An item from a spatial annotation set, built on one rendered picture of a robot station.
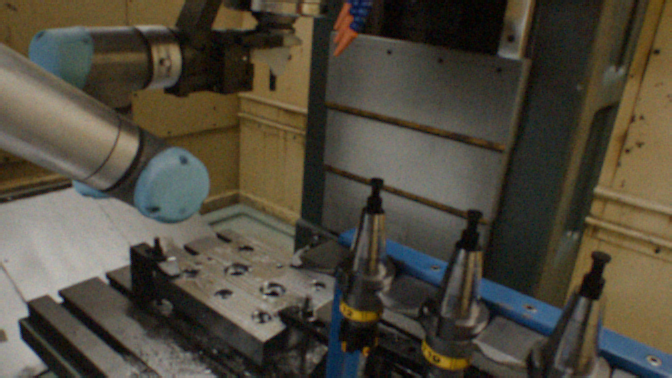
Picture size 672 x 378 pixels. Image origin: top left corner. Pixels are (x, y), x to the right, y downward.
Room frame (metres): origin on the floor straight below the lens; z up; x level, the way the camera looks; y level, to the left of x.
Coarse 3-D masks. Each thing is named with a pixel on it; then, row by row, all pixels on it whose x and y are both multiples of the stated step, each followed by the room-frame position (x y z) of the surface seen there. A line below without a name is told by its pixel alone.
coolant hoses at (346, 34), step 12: (348, 0) 0.72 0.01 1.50; (360, 0) 0.70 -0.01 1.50; (372, 0) 0.68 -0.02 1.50; (348, 12) 0.72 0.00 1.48; (360, 12) 0.68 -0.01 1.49; (336, 24) 0.72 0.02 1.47; (348, 24) 0.70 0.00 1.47; (360, 24) 0.68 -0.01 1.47; (336, 36) 0.71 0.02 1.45; (348, 36) 0.68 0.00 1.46; (336, 48) 0.69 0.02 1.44
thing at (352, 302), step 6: (342, 294) 0.51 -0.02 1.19; (348, 294) 0.50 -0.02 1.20; (354, 294) 0.49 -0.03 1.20; (342, 300) 0.50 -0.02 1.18; (348, 300) 0.49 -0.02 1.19; (354, 300) 0.49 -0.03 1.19; (360, 300) 0.49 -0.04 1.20; (378, 300) 0.49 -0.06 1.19; (348, 306) 0.49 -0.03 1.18; (354, 306) 0.49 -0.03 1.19; (360, 306) 0.49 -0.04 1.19; (366, 306) 0.49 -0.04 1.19; (372, 306) 0.49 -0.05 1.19; (378, 306) 0.49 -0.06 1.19
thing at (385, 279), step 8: (344, 264) 0.51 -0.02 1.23; (392, 264) 0.52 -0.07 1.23; (344, 272) 0.49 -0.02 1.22; (352, 272) 0.50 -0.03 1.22; (392, 272) 0.50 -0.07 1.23; (344, 280) 0.49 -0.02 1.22; (352, 280) 0.50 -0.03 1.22; (360, 280) 0.49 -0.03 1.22; (368, 280) 0.48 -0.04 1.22; (376, 280) 0.48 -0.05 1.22; (384, 280) 0.49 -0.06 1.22; (392, 280) 0.50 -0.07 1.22; (344, 288) 0.49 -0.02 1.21; (352, 288) 0.49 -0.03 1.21; (360, 288) 0.49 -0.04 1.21; (368, 288) 0.48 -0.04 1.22; (376, 288) 0.48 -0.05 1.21; (360, 296) 0.48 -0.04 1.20; (368, 296) 0.48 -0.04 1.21
